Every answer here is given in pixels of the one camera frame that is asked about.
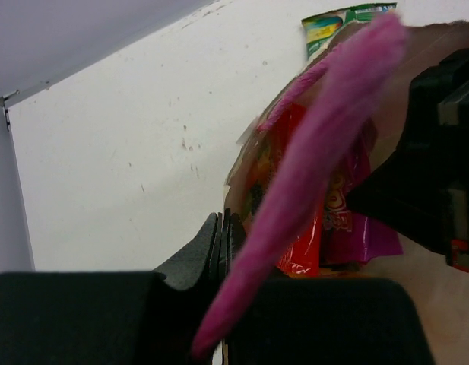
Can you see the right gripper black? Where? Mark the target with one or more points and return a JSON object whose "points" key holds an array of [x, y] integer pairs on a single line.
{"points": [[422, 189]]}

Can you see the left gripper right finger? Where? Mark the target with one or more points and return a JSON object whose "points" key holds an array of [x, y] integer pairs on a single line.
{"points": [[329, 321]]}

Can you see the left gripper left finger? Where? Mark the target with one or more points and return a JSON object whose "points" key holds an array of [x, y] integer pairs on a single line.
{"points": [[113, 317]]}

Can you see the red snack bag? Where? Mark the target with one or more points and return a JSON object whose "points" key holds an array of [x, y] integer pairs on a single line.
{"points": [[301, 259]]}

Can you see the purple snack bag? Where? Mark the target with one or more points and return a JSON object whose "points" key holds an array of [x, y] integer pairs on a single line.
{"points": [[349, 236]]}

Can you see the paper bag with pink handles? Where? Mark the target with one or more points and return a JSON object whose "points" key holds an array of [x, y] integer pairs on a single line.
{"points": [[351, 81]]}

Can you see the green chips bag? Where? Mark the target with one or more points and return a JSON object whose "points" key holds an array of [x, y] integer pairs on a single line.
{"points": [[320, 29]]}

